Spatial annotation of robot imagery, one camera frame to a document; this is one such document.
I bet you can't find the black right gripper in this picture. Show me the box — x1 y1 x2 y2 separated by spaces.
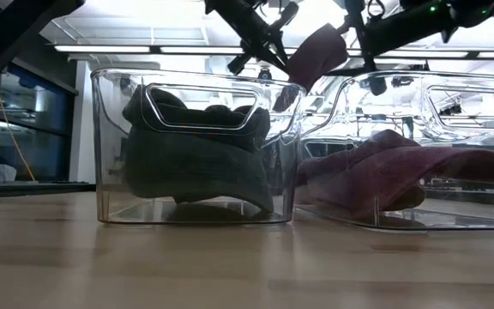
344 0 461 74

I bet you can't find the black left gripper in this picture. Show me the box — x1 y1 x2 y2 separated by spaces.
206 0 300 77

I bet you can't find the maroon cap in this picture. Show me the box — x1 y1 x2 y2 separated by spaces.
296 128 494 221
271 22 350 113

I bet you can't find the dark grey cap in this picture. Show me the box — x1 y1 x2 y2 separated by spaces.
121 84 273 152
123 124 276 215

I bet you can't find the clear plastic bin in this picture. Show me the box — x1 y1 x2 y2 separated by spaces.
90 67 307 227
293 70 494 233

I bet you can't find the blue glass partition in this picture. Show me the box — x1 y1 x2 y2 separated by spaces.
0 64 79 184

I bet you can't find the black aluminium table frame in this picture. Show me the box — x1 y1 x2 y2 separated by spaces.
0 182 98 199

